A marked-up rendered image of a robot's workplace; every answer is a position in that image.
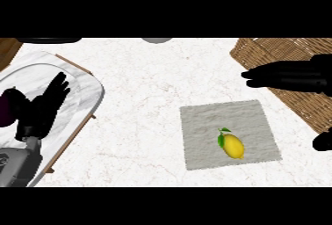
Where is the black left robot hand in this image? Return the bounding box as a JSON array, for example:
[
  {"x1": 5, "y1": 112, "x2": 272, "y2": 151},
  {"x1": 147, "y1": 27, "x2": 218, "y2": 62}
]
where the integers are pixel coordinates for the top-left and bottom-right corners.
[{"x1": 1, "y1": 71, "x2": 72, "y2": 142}]

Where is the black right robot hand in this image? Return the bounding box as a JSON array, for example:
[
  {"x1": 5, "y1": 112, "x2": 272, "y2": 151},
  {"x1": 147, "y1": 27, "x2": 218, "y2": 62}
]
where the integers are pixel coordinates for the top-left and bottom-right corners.
[{"x1": 240, "y1": 53, "x2": 332, "y2": 152}]

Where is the brown wicker basket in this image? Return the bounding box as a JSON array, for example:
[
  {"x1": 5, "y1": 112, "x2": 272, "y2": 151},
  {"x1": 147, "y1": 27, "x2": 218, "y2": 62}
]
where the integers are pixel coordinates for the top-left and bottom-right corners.
[{"x1": 228, "y1": 37, "x2": 332, "y2": 134}]

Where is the grey woven placemat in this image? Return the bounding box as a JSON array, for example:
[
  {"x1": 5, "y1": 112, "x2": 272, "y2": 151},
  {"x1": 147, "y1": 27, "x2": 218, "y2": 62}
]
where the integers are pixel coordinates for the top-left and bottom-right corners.
[{"x1": 178, "y1": 99, "x2": 283, "y2": 171}]

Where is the yellow lemon with green leaves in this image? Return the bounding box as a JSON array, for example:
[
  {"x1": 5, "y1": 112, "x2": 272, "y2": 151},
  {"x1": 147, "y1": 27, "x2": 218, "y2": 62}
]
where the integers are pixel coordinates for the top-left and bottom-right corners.
[{"x1": 216, "y1": 127, "x2": 246, "y2": 160}]

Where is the dark purple eggplant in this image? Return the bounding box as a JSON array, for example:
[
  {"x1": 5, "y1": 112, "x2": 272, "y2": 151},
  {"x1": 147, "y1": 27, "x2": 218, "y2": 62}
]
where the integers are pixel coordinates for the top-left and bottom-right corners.
[{"x1": 0, "y1": 96, "x2": 19, "y2": 128}]

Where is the brown wooden panel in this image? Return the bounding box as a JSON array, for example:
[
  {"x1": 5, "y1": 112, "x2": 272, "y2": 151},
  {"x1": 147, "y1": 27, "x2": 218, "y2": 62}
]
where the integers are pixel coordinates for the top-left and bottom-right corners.
[{"x1": 0, "y1": 37, "x2": 23, "y2": 73}]

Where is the black rounded object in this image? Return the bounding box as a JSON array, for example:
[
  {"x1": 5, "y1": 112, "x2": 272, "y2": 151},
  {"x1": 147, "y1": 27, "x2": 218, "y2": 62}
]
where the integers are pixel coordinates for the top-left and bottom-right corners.
[{"x1": 16, "y1": 37, "x2": 82, "y2": 45}]

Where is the grey rounded object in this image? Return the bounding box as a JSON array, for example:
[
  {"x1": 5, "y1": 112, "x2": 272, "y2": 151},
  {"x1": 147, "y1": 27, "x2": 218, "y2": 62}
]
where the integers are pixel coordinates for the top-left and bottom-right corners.
[{"x1": 140, "y1": 37, "x2": 175, "y2": 45}]

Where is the white marble tray wooden frame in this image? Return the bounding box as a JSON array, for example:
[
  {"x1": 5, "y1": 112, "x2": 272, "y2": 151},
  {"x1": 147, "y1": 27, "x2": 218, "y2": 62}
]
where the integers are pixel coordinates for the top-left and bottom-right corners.
[{"x1": 0, "y1": 50, "x2": 106, "y2": 188}]

